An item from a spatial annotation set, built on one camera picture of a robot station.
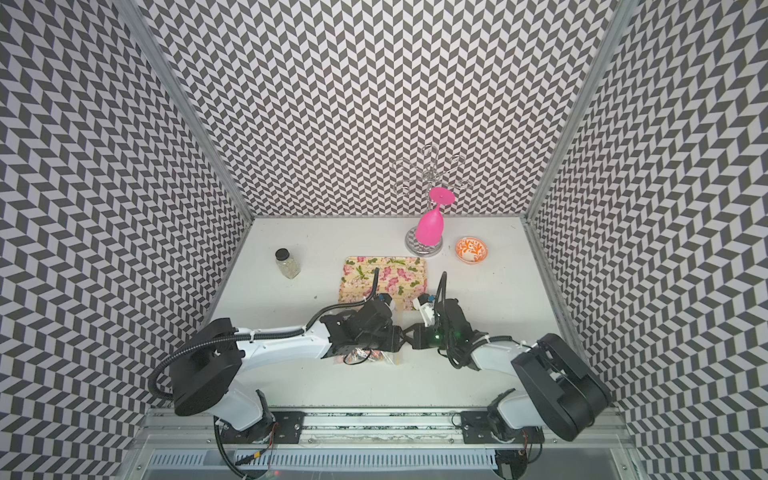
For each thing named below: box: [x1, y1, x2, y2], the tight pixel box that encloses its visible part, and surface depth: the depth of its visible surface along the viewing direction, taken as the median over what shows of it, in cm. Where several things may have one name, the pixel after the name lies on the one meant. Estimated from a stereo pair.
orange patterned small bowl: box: [455, 236, 489, 265], surface depth 107 cm
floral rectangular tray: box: [338, 256, 428, 311], surface depth 104 cm
